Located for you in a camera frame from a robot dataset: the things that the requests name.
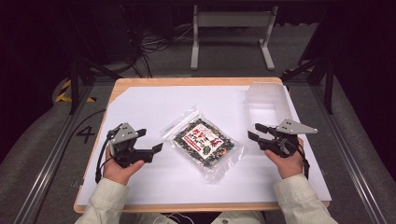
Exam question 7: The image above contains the clear bag of dried seaweed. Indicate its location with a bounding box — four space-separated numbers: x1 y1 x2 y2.
160 105 246 185

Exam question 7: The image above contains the yellow and black hazard tape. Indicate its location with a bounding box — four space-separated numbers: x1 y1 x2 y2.
54 79 97 104

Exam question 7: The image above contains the white metal stand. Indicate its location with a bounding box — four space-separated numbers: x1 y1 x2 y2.
190 5 279 72

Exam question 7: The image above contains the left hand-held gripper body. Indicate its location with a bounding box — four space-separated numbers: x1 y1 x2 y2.
106 122 155 169

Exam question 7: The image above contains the clear plastic container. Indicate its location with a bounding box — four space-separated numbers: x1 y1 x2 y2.
245 81 293 129

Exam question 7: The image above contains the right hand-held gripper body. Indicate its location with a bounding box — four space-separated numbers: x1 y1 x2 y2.
257 118 318 159

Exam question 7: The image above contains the thin black floor cable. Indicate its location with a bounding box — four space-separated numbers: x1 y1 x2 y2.
31 107 107 224

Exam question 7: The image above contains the bundle of black floor cables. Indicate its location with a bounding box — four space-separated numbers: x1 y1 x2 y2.
106 4 195 79

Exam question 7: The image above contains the person's left hand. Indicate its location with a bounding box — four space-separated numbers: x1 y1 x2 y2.
102 146 146 187

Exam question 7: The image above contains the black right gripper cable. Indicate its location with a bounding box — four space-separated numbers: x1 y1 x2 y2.
297 145 311 181

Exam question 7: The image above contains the black metal stand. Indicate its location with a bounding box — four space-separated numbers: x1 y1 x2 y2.
65 55 123 116
280 55 336 116

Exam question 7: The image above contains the aluminium floor rail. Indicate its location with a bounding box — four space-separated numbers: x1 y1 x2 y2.
11 83 95 224
310 83 389 224

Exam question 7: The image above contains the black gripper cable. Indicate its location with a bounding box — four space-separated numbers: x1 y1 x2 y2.
94 122 125 185
297 145 311 181

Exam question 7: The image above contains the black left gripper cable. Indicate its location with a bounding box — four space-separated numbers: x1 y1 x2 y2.
94 122 125 185

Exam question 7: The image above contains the person's right hand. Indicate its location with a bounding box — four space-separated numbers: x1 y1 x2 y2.
263 137 306 180

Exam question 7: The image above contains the white paper sheet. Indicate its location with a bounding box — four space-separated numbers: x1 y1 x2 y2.
77 85 332 207

